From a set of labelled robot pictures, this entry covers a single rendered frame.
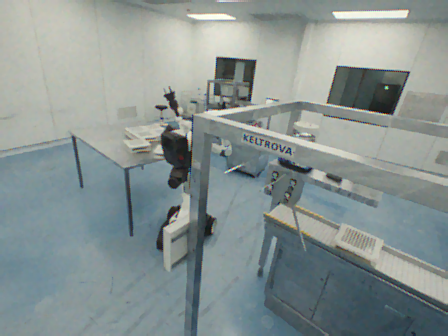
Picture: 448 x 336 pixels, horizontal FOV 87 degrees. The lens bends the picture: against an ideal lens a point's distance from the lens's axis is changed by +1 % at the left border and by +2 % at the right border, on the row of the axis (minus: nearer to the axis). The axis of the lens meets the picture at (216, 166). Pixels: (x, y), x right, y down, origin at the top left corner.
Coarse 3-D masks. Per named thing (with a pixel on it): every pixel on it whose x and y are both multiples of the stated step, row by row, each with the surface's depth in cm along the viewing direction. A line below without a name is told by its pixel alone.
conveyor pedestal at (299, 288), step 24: (288, 264) 175; (312, 264) 162; (288, 288) 181; (312, 288) 167; (336, 288) 155; (360, 288) 144; (288, 312) 189; (312, 312) 172; (336, 312) 160; (360, 312) 149; (384, 312) 139; (408, 312) 130
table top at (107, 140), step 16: (80, 128) 325; (96, 128) 331; (112, 128) 338; (96, 144) 276; (112, 144) 280; (160, 144) 293; (112, 160) 241; (128, 160) 243; (144, 160) 247; (160, 160) 257
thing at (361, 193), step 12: (276, 168) 150; (288, 168) 146; (312, 168) 149; (312, 180) 137; (324, 180) 135; (336, 180) 136; (348, 180) 137; (336, 192) 130; (348, 192) 126; (360, 192) 125; (372, 192) 126; (372, 204) 120
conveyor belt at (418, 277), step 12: (276, 216) 174; (288, 216) 175; (300, 216) 177; (300, 228) 164; (312, 228) 165; (324, 228) 166; (324, 240) 154; (384, 252) 149; (384, 264) 139; (396, 264) 140; (408, 264) 141; (396, 276) 132; (408, 276) 133; (420, 276) 133; (432, 276) 134; (420, 288) 126; (432, 288) 127; (444, 288) 127; (444, 300) 120
